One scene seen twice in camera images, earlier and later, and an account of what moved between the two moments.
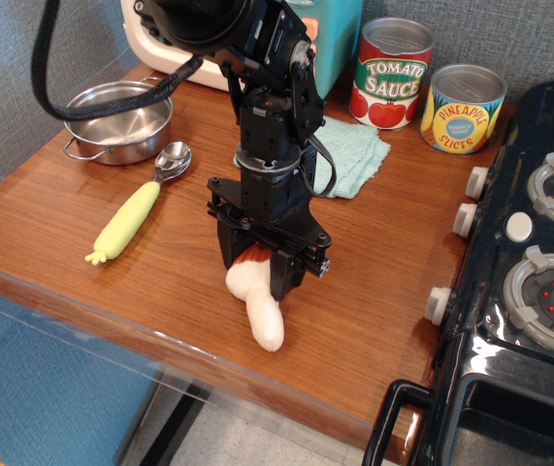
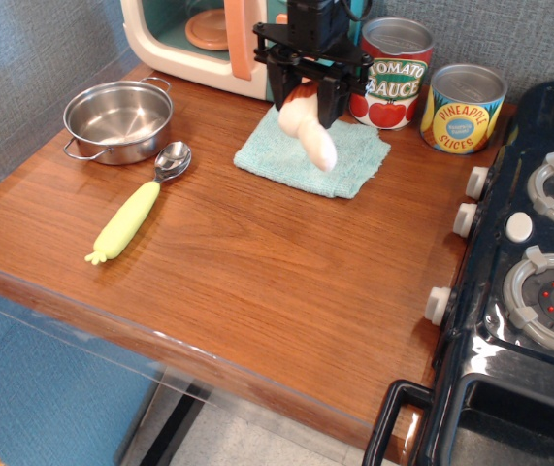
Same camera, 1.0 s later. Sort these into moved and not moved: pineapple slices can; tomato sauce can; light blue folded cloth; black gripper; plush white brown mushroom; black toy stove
Moved: black gripper; plush white brown mushroom
Not moved: light blue folded cloth; tomato sauce can; pineapple slices can; black toy stove
